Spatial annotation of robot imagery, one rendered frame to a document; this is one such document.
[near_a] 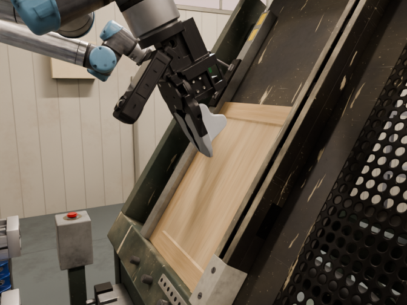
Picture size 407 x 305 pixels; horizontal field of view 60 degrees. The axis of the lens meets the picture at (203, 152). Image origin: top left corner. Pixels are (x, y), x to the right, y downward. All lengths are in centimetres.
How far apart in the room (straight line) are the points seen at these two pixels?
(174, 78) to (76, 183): 388
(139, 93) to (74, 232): 98
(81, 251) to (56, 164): 289
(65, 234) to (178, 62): 100
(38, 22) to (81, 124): 375
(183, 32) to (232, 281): 56
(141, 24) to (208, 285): 59
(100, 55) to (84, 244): 71
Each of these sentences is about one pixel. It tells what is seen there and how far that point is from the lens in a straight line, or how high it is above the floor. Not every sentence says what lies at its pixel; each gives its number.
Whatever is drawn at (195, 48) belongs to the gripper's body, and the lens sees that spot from 55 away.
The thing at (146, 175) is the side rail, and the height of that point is 106.
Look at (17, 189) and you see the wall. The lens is 432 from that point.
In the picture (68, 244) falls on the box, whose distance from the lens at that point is 143.
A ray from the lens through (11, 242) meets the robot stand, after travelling 125.
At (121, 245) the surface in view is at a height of 84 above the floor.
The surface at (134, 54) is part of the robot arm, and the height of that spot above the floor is 153.
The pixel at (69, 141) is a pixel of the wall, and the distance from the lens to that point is 425.
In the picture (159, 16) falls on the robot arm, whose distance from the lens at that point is 51.
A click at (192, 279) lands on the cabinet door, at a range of 101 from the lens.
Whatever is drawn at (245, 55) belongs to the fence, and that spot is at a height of 153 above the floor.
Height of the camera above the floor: 142
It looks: 11 degrees down
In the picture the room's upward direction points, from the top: straight up
